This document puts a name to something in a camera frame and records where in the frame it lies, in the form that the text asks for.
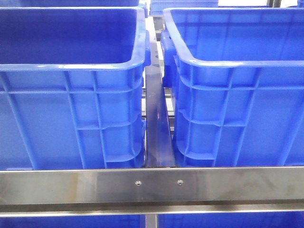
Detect steel centre divider bar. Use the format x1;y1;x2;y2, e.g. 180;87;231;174
145;38;176;168

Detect blue plastic crate left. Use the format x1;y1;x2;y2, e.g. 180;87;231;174
0;7;151;171

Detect blue plastic crate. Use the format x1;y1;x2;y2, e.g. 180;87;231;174
0;7;151;171
163;8;304;167

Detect blue plastic crate right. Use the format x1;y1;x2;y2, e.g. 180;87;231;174
163;8;304;167

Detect blue crate far centre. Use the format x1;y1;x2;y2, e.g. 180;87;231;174
149;0;219;16

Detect blue crate lower left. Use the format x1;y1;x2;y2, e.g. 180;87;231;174
0;215;145;228

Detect blue crate far left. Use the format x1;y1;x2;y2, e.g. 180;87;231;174
14;0;149;17

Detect blue crate lower right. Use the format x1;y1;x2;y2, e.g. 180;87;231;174
159;211;304;228

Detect steel front rail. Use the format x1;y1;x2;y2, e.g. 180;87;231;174
0;167;304;217

